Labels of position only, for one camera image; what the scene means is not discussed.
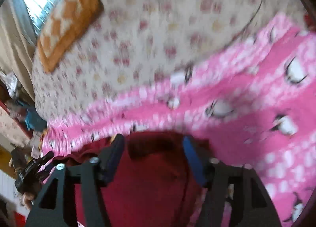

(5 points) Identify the person's left hand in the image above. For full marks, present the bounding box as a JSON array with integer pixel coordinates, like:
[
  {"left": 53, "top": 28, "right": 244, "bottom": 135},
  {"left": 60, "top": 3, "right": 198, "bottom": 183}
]
[{"left": 23, "top": 182, "right": 42, "bottom": 211}]

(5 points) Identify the floral cream bed sheet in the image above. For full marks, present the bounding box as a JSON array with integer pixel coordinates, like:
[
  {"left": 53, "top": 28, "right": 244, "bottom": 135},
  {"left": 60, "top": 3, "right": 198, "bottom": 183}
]
[{"left": 32, "top": 0, "right": 305, "bottom": 120}]

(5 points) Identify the orange checkered pillow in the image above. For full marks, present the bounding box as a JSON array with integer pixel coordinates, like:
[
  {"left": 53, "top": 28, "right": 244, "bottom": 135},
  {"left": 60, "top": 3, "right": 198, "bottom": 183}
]
[{"left": 37, "top": 0, "right": 103, "bottom": 73}]

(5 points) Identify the pink penguin print blanket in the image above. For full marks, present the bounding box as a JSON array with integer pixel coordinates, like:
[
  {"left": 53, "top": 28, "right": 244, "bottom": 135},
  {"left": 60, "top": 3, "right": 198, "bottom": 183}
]
[{"left": 42, "top": 13, "right": 315, "bottom": 226}]

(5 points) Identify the dark red small garment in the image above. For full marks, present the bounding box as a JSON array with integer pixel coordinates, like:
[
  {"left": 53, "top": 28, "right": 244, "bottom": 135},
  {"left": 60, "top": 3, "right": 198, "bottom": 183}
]
[{"left": 52, "top": 130, "right": 213, "bottom": 227}]

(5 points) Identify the blue cloth beside bed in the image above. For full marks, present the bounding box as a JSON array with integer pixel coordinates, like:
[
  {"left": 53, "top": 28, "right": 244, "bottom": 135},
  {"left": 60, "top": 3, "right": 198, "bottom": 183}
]
[{"left": 17, "top": 100, "right": 47, "bottom": 132}]

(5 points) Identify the beige curtain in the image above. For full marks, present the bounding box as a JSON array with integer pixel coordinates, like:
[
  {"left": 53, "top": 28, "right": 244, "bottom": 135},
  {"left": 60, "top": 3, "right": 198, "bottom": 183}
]
[{"left": 1, "top": 0, "right": 36, "bottom": 99}]

